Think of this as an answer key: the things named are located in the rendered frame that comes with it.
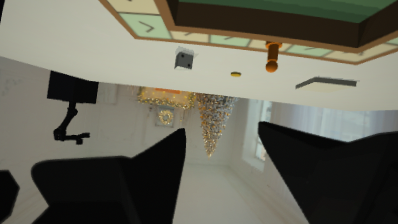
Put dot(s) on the orange pawn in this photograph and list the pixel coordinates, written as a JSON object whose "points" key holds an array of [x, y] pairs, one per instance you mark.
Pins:
{"points": [[273, 49]]}

